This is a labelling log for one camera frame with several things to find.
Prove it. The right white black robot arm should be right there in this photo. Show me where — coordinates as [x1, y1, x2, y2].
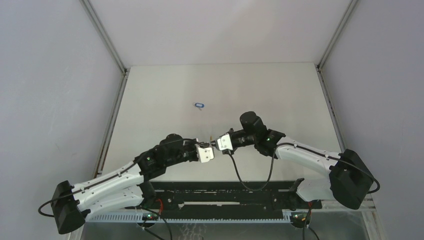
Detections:
[216, 111, 381, 210]

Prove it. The left camera black cable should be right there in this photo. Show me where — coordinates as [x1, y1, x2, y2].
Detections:
[37, 138, 205, 219]

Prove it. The right camera black cable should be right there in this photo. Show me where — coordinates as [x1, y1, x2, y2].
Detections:
[227, 142, 381, 195]

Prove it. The white slotted cable duct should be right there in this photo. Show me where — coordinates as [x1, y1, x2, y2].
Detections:
[88, 211, 292, 224]

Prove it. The left aluminium frame post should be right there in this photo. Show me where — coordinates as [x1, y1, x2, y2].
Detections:
[79, 0, 127, 75]

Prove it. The right aluminium frame post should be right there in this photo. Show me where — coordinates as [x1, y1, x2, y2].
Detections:
[316, 0, 360, 72]

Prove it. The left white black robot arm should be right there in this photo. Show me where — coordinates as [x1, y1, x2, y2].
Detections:
[49, 134, 214, 235]

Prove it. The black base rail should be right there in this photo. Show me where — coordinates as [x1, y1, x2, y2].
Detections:
[136, 180, 323, 219]

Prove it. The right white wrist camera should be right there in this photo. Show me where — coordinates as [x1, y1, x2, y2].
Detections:
[215, 133, 233, 152]

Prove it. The aluminium frame post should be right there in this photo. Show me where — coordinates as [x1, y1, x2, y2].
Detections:
[316, 0, 360, 72]
[79, 0, 127, 75]

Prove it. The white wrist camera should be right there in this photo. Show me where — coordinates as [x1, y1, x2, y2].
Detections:
[215, 133, 233, 152]
[196, 144, 215, 164]

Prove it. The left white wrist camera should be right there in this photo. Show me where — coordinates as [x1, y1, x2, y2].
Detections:
[196, 144, 215, 164]

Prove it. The camera black cable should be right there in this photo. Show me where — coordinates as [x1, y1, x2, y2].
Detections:
[37, 138, 205, 219]
[227, 142, 381, 195]

